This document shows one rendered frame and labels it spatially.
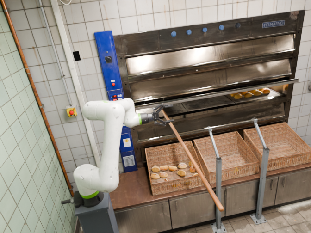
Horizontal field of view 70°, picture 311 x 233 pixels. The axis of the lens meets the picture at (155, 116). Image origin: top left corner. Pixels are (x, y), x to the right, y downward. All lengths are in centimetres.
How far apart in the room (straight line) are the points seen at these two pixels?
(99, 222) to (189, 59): 165
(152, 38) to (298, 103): 194
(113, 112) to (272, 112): 217
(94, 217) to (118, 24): 159
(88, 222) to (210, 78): 176
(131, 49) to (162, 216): 172
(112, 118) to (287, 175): 209
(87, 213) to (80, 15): 159
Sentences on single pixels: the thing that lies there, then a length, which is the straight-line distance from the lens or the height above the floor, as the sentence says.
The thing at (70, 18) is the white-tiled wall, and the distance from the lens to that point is 223.
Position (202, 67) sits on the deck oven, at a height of 168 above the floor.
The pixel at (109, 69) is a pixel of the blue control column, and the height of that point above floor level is 181.
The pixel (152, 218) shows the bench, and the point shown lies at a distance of 254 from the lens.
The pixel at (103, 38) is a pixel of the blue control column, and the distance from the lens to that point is 218.
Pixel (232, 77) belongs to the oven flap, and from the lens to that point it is 258.
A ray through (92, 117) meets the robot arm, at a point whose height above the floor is 172.
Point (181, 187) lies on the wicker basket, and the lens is 239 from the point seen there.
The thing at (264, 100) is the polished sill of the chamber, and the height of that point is 118.
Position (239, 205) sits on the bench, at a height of 22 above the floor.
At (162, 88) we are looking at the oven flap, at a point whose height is 152.
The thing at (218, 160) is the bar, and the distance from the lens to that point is 219.
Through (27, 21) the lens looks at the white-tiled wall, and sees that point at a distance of 231.
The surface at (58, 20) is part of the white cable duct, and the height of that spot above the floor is 228.
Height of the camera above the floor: 226
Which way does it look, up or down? 25 degrees down
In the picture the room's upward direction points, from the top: 7 degrees counter-clockwise
